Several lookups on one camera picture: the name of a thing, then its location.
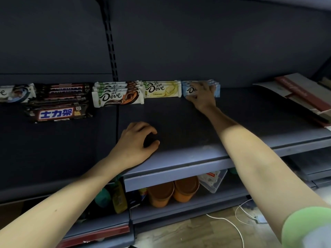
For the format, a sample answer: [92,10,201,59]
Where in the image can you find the person's right hand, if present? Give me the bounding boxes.
[185,81,218,113]

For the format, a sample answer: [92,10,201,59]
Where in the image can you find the person's left hand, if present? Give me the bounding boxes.
[108,122,161,170]

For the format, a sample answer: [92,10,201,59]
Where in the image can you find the dark grey metal shelf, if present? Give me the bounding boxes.
[0,0,331,248]

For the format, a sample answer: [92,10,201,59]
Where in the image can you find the Dove bar blue white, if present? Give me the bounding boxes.
[0,83,37,104]

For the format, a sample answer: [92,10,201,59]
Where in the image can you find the person's right forearm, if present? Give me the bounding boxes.
[207,105,319,241]

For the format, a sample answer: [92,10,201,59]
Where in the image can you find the person's left forearm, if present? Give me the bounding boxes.
[0,155,125,248]

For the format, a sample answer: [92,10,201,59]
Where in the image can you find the person's light green sleeve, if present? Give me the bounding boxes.
[281,206,331,248]

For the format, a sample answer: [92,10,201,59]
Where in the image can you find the orange blue detergent bag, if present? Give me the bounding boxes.
[138,187,149,202]

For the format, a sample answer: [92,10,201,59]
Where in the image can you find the yellow plastic bottle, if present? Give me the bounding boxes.
[111,179,129,215]

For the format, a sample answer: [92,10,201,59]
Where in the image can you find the clear plastic container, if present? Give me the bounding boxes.
[197,168,228,194]

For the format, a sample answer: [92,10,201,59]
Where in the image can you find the white cable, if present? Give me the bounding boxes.
[205,198,267,248]

